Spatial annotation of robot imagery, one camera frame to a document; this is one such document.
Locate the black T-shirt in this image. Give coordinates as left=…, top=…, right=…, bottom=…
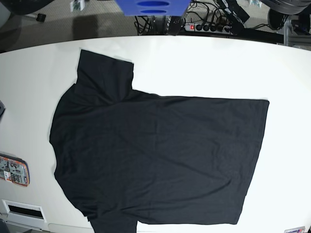
left=50, top=50, right=269, bottom=233

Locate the black remote control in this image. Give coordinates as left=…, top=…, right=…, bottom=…
left=167, top=16, right=184, bottom=36

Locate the white power strip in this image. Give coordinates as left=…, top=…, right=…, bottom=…
left=184, top=23, right=231, bottom=34

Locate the blue plastic bin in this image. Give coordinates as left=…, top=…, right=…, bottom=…
left=115, top=0, right=191, bottom=16

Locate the black power adapter brick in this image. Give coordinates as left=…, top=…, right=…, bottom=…
left=227, top=0, right=250, bottom=23

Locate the black chair caster wheel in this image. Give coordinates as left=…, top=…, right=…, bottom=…
left=36, top=14, right=46, bottom=22

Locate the dark device at left edge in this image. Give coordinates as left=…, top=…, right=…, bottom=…
left=0, top=101, right=5, bottom=120

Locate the sticker card at bottom edge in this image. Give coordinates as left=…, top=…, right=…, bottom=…
left=284, top=226, right=306, bottom=233

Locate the white table cable grommet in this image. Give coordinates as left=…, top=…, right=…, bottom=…
left=1, top=200, right=47, bottom=222

